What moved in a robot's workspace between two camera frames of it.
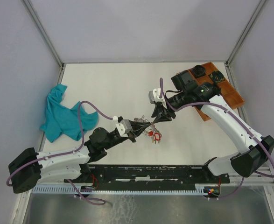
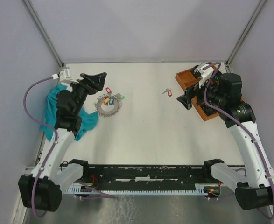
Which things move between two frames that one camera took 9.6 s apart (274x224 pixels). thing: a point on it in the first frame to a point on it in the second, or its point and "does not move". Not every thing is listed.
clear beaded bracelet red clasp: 151,131 to 108,105
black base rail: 150,176 does not move
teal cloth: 60,120 does not move
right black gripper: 163,115 to 185,99
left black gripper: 137,129 to 93,83
